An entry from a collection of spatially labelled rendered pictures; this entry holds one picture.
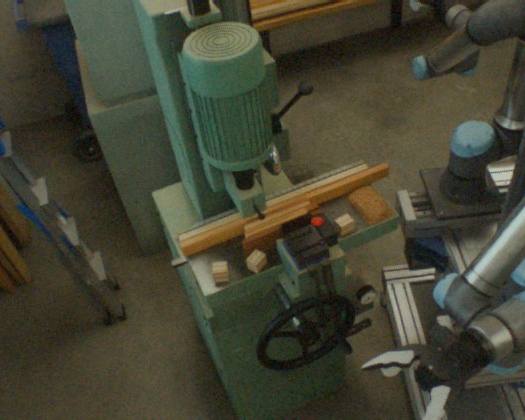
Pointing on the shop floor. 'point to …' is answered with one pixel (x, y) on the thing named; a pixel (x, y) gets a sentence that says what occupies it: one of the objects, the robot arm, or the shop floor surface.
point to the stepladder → (10, 179)
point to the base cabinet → (281, 386)
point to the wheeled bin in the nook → (55, 34)
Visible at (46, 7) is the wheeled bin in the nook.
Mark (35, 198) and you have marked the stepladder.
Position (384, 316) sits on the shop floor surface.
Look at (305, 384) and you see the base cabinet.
